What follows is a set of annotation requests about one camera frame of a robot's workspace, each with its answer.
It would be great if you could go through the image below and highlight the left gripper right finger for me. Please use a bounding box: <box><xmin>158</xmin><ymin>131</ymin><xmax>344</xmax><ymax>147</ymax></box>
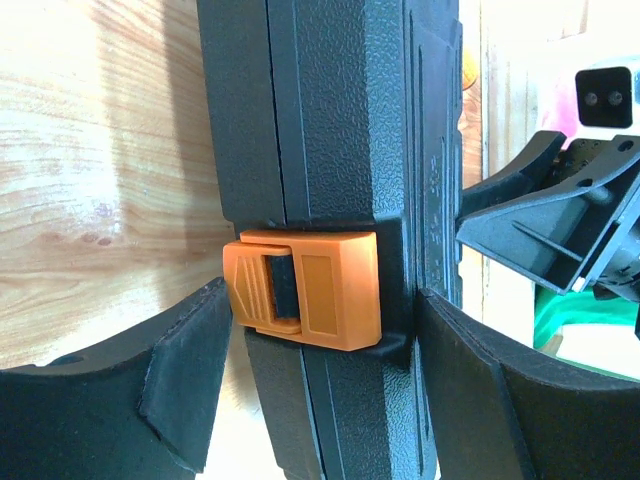
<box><xmin>417</xmin><ymin>289</ymin><xmax>639</xmax><ymax>479</ymax></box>

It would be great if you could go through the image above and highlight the pink t-shirt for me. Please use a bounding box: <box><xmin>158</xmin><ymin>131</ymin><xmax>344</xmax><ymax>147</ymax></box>
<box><xmin>537</xmin><ymin>59</ymin><xmax>586</xmax><ymax>146</ymax></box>

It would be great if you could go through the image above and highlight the green tank top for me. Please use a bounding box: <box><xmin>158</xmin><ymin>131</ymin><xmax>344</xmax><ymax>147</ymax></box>
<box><xmin>533</xmin><ymin>287</ymin><xmax>639</xmax><ymax>358</ymax></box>

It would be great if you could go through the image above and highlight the wooden clothes rack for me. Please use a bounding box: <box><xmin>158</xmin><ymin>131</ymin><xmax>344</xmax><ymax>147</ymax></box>
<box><xmin>481</xmin><ymin>1</ymin><xmax>639</xmax><ymax>378</ymax></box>

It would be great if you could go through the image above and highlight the black plastic tool case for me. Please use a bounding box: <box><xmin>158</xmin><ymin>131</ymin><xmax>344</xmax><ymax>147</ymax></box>
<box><xmin>197</xmin><ymin>1</ymin><xmax>462</xmax><ymax>479</ymax></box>

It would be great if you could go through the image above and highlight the orange handled screwdriver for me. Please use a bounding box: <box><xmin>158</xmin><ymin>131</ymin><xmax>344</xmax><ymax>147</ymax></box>
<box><xmin>462</xmin><ymin>49</ymin><xmax>479</xmax><ymax>91</ymax></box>

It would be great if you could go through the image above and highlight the orange case latch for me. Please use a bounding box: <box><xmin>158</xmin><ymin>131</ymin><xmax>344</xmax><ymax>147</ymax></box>
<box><xmin>223</xmin><ymin>230</ymin><xmax>382</xmax><ymax>351</ymax></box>

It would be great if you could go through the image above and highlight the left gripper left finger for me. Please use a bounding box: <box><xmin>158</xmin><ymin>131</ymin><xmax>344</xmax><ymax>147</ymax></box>
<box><xmin>1</xmin><ymin>279</ymin><xmax>232</xmax><ymax>479</ymax></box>

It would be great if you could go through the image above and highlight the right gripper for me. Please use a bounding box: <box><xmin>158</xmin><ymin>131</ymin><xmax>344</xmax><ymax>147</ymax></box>
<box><xmin>454</xmin><ymin>129</ymin><xmax>640</xmax><ymax>341</ymax></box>

